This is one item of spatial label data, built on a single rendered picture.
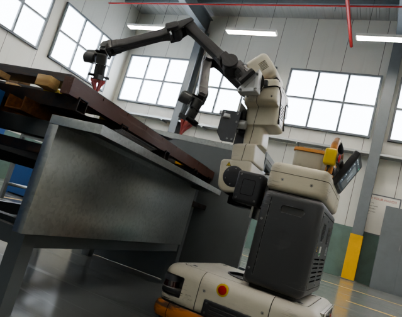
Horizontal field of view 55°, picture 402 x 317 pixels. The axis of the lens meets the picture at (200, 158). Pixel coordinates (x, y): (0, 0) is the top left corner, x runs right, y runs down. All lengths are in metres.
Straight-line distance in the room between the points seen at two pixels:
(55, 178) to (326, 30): 11.81
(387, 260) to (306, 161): 8.47
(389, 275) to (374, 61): 5.75
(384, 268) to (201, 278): 8.69
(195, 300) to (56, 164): 0.79
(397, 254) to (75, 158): 9.30
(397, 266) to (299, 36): 7.10
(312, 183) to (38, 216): 1.02
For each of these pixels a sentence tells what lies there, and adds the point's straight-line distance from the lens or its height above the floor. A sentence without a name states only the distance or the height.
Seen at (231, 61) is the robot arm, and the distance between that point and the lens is 1.90.
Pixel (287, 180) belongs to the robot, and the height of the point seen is 0.74.
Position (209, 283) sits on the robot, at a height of 0.25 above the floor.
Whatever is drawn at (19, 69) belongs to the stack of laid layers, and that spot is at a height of 0.83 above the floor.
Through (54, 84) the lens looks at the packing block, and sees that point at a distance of 1.44.
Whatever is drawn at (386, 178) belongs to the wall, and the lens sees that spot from 11.03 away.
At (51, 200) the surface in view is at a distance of 1.35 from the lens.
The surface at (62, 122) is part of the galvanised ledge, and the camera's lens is 1.29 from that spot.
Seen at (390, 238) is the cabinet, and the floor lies 1.21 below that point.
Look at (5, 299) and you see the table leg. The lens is 1.51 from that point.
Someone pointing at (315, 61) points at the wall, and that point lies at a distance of 12.30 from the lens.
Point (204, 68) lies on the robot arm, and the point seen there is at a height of 1.32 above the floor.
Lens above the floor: 0.50
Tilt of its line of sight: 8 degrees up
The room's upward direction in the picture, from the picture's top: 16 degrees clockwise
